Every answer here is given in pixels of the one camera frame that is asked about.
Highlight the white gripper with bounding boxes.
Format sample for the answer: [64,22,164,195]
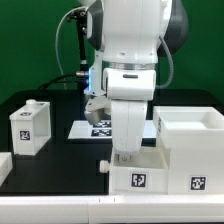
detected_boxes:
[111,100,148,162]

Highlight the white drawer tray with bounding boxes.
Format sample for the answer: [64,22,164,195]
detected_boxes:
[99,147,168,195]

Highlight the large white drawer housing box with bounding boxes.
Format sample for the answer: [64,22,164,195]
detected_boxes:
[153,106,224,195]

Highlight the small white drawer with knob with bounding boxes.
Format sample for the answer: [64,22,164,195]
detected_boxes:
[9,99,51,156]

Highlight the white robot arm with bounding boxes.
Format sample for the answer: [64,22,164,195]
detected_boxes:
[84,0,188,155]

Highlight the white marker sheet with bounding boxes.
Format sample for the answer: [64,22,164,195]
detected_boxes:
[68,120,156,140]

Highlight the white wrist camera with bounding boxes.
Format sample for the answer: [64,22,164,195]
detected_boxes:
[84,96,111,125]

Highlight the black cables on table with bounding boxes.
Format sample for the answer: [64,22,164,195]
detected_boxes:
[38,71,90,91]

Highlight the white left rail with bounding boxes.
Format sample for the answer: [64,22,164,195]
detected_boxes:
[0,152,13,186]

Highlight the grey wrist hose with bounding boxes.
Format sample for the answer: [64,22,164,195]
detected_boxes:
[155,34,175,90]

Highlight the grey cable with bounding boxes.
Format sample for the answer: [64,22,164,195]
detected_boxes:
[54,7,83,78]

